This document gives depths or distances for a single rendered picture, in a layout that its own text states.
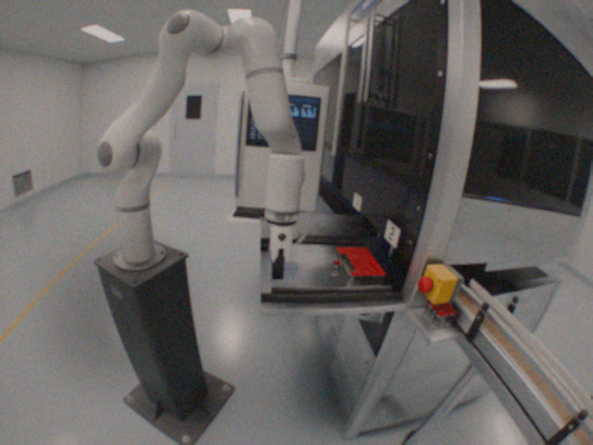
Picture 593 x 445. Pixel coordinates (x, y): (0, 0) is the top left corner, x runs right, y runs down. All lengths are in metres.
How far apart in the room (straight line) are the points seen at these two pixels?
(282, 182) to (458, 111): 0.44
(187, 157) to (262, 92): 5.78
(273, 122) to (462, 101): 0.43
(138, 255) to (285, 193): 0.53
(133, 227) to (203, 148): 5.43
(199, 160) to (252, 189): 4.75
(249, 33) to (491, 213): 0.76
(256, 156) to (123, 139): 0.94
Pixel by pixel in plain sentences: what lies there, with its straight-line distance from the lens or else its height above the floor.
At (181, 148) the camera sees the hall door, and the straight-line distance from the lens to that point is 6.36.
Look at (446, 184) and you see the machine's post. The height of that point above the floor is 1.23.
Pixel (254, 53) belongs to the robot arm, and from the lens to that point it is 0.63.
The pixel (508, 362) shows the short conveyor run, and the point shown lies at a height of 0.93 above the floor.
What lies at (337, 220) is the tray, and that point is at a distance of 1.29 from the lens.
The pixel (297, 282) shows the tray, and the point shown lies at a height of 0.88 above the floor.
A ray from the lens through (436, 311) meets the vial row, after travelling 0.73.
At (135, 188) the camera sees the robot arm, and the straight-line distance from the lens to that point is 0.85.
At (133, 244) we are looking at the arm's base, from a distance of 0.89.
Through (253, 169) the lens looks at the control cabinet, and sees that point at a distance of 1.55.
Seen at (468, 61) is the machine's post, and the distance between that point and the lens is 0.70.
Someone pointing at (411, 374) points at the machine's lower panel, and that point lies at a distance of 1.08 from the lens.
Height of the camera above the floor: 1.31
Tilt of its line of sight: 21 degrees down
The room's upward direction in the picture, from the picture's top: 6 degrees clockwise
